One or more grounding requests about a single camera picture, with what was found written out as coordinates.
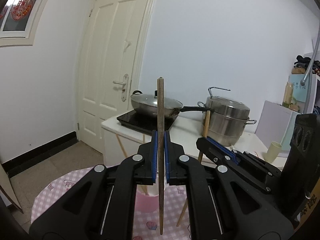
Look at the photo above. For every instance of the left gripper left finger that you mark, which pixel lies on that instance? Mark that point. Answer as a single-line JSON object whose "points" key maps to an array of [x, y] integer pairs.
{"points": [[101, 205]]}

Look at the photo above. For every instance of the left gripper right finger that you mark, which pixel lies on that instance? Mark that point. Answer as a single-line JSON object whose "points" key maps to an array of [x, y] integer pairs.
{"points": [[220, 204]]}

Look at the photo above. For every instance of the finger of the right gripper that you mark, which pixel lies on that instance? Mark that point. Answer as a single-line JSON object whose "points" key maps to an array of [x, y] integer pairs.
{"points": [[255, 171]]}

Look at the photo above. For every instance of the dark wooden chopstick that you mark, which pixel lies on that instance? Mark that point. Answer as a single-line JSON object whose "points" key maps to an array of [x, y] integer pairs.
{"points": [[160, 127]]}

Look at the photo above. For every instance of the pale green plastic cup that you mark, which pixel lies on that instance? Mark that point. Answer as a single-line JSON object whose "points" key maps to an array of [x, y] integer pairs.
{"points": [[272, 152]]}

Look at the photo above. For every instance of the pink checked tablecloth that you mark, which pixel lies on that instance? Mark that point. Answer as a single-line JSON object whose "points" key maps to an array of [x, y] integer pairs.
{"points": [[146, 219]]}

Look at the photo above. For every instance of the pink cup holder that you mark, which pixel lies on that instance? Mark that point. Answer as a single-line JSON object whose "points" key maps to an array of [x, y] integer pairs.
{"points": [[147, 198]]}

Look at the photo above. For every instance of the lilac white board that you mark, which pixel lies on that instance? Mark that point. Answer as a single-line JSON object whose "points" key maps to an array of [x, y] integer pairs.
{"points": [[276, 124]]}

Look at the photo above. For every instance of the stainless steel steamer pot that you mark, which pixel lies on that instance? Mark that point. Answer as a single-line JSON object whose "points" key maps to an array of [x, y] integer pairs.
{"points": [[228, 118]]}

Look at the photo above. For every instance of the black induction cooker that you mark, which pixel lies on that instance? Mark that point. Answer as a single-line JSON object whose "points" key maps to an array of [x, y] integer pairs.
{"points": [[139, 122]]}

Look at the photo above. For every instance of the steel wok with lid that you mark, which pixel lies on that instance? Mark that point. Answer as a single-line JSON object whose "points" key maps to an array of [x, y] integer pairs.
{"points": [[147, 104]]}

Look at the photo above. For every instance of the cream panel door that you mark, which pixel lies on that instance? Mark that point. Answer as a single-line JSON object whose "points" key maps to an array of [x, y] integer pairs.
{"points": [[106, 65]]}

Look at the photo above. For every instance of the window with red decorations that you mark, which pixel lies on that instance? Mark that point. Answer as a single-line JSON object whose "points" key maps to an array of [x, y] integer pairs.
{"points": [[19, 21]]}

